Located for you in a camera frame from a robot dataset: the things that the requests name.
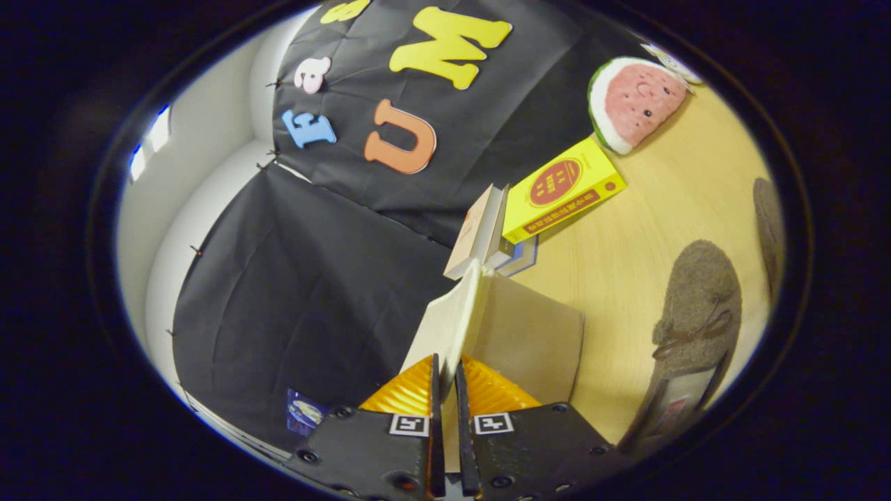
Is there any beige cover book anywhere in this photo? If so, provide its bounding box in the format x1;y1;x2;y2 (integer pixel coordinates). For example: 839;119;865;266
443;184;510;281

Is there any watermelon slice plush toy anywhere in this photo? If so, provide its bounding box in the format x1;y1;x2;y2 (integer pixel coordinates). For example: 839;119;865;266
587;56;690;156

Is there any white cover book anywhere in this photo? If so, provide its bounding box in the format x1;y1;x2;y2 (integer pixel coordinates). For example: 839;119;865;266
487;237;519;272

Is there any beige fabric storage box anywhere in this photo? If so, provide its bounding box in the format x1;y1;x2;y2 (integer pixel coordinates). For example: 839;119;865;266
400;259;585;474

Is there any white plush toy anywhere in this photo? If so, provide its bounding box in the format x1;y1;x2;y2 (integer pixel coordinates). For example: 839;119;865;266
640;43;704;88

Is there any yellow book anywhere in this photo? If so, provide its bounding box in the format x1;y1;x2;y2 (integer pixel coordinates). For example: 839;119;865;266
501;136;627;246

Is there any black backdrop cloth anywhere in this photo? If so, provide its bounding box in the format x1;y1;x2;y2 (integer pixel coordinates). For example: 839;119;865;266
171;0;648;453

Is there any brown fuzzy shoe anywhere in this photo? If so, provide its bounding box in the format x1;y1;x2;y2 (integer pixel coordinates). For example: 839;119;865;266
752;177;787;307
616;240;742;456

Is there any blue cover book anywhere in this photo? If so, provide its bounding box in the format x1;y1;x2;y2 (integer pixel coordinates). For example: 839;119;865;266
512;235;540;278

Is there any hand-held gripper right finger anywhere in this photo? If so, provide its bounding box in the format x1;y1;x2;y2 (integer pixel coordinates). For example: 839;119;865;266
454;356;631;501

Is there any blue printed packet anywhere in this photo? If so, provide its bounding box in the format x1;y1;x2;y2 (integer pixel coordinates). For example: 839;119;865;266
287;388;326;438

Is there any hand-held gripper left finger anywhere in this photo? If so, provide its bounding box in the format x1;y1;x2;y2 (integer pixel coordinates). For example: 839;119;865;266
282;353;447;501

